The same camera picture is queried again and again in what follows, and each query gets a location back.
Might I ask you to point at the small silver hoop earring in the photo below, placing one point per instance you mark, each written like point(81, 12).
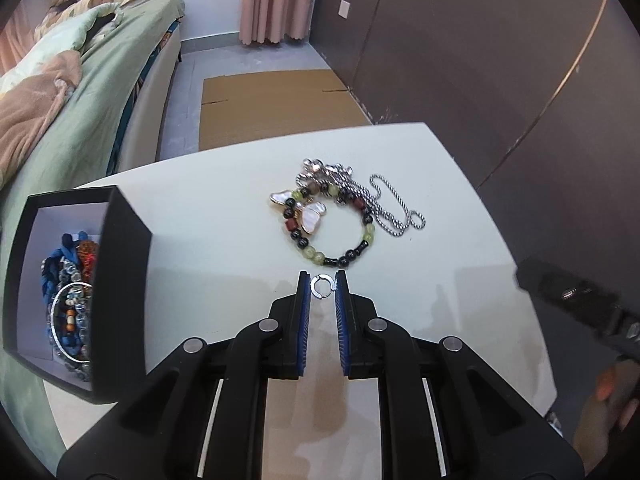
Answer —
point(313, 286)

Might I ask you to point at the pink flower blanket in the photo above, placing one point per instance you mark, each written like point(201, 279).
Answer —
point(30, 110)

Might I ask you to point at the dark brown wardrobe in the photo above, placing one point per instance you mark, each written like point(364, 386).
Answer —
point(475, 60)

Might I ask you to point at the white wall switch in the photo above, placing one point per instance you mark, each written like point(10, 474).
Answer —
point(344, 9)

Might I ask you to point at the bed with green sheet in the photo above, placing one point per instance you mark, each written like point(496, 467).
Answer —
point(65, 160)

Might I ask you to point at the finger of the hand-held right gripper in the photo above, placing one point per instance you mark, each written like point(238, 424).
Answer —
point(550, 285)

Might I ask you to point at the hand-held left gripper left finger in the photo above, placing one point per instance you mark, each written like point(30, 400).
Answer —
point(303, 320)

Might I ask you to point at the silver bangle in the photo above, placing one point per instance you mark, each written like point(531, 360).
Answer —
point(56, 301)

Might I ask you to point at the person's right hand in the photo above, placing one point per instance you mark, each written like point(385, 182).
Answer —
point(607, 410)

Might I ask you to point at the flat cardboard sheet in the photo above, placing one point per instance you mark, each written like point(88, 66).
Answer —
point(275, 105)

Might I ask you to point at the light green duvet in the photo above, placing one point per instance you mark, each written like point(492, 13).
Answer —
point(65, 35)

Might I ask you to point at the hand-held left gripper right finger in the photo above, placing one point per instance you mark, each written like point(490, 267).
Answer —
point(342, 325)

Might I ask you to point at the black box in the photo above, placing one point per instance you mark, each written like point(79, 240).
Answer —
point(125, 285)

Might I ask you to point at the pink curtain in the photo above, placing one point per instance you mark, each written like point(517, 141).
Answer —
point(275, 0)

